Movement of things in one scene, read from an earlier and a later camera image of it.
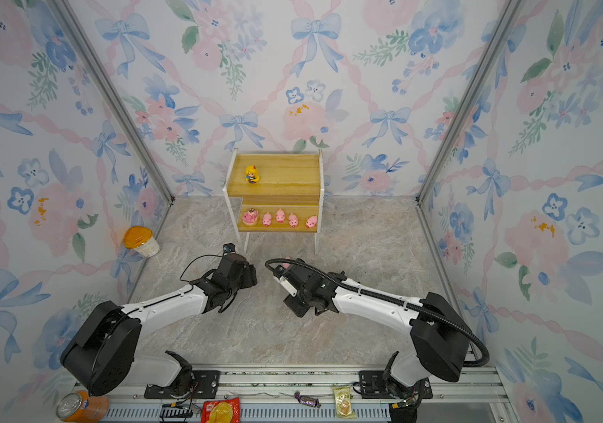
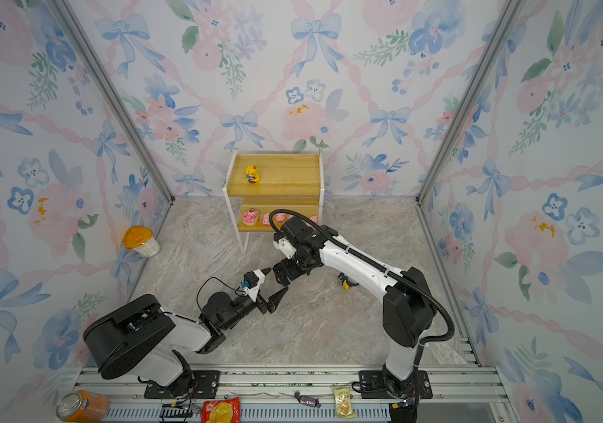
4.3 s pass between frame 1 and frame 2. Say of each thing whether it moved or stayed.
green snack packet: stayed
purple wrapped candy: stayed
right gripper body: moved
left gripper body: moved
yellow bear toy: stayed
